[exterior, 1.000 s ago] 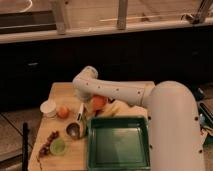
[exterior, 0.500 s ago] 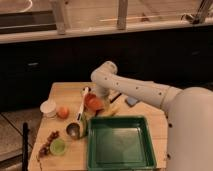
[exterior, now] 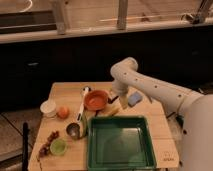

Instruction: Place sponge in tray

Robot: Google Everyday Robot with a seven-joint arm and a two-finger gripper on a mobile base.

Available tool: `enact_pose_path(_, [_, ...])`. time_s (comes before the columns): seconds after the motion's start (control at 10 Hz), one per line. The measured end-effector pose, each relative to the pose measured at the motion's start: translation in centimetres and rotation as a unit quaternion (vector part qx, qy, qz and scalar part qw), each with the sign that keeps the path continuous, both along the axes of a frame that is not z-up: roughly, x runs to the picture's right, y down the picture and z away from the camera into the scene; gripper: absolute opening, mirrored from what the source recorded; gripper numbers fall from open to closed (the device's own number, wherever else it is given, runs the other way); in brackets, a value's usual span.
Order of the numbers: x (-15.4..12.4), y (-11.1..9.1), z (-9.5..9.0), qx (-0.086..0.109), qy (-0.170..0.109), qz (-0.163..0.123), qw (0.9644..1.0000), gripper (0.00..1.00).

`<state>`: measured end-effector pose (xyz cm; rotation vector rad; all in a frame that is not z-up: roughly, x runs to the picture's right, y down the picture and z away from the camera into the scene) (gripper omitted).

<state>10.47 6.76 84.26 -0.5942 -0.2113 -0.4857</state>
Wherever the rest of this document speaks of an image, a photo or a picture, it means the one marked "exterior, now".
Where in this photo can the green utensil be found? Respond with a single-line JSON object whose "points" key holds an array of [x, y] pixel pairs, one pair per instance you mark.
{"points": [[83, 120]]}

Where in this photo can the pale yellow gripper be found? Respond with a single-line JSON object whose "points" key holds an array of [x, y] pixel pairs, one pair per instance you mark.
{"points": [[123, 101]]}

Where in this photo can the metal measuring cup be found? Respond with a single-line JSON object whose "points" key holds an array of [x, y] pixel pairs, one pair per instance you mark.
{"points": [[73, 130]]}

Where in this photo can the orange bowl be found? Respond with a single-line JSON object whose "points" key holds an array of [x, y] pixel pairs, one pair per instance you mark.
{"points": [[96, 100]]}

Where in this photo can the bunch of red grapes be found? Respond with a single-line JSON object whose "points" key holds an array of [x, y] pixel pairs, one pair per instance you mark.
{"points": [[45, 148]]}

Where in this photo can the white handled utensil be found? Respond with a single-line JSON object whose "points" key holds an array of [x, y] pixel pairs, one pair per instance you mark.
{"points": [[81, 109]]}

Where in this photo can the orange fruit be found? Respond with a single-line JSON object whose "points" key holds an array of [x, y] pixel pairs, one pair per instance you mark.
{"points": [[63, 112]]}

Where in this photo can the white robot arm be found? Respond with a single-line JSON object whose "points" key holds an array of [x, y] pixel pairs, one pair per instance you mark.
{"points": [[196, 108]]}

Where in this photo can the green plastic tray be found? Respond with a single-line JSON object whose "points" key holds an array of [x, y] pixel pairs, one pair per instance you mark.
{"points": [[121, 143]]}

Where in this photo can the light blue cloth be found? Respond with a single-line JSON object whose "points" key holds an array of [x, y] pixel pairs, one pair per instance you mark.
{"points": [[149, 98]]}

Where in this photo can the blue sponge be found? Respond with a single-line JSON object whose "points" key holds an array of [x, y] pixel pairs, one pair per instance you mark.
{"points": [[134, 98]]}

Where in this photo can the black pole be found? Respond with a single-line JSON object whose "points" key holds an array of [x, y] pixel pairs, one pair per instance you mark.
{"points": [[25, 147]]}

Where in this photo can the yellow banana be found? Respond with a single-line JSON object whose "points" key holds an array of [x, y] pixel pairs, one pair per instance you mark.
{"points": [[109, 111]]}

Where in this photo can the small green cup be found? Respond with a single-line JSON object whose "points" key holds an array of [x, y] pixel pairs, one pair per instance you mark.
{"points": [[58, 147]]}

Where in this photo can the white cup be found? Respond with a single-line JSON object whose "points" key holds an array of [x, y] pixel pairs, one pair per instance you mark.
{"points": [[48, 108]]}

